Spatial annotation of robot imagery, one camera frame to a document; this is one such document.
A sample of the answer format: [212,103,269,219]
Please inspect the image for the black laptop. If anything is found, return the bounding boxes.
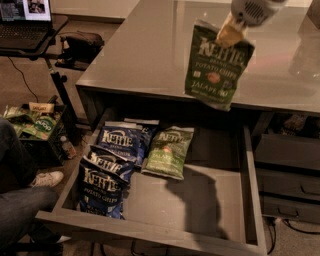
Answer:
[0,0,53,51]

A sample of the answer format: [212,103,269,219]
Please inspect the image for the black laptop stand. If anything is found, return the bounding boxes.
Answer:
[0,14,78,124]

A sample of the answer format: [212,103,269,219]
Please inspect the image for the green jalapeno chip bag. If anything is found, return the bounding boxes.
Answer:
[185,20,255,111]
[141,126,194,180]

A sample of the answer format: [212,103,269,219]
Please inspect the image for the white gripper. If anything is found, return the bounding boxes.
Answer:
[215,0,288,48]

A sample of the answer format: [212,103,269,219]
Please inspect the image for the white sneaker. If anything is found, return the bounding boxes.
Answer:
[30,171,64,187]

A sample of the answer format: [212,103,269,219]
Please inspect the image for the dark lower side drawers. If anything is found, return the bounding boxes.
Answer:
[254,134,320,224]

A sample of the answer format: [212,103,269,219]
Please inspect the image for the front blue Kettle chip bag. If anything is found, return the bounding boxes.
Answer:
[78,157,127,220]

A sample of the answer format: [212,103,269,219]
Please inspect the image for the black crate of snacks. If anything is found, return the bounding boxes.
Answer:
[20,105,77,168]

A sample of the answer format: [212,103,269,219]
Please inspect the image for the green snack bags in crate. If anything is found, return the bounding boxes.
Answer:
[3,107,61,140]

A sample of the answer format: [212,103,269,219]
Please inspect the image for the dark bag on stand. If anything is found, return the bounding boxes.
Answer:
[55,31,104,71]

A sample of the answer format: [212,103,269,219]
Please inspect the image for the open grey top drawer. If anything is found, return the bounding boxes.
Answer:
[37,107,266,256]

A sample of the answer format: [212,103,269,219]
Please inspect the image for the back blue Kettle chip bag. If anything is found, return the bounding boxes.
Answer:
[97,121,142,162]

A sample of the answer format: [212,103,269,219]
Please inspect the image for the middle blue Kettle chip bag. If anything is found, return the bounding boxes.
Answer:
[85,145,134,183]

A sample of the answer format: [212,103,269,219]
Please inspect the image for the bottle beside crate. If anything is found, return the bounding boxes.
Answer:
[60,136,76,159]

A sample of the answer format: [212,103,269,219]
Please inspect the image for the black cable on floor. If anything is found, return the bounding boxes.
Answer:
[7,56,40,103]

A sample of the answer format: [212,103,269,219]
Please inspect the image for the blue kettle chip bag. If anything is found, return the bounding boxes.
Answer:
[97,121,142,162]
[85,145,134,183]
[78,157,127,220]

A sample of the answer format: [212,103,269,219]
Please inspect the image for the person leg in jeans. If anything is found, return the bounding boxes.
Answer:
[0,117,65,251]

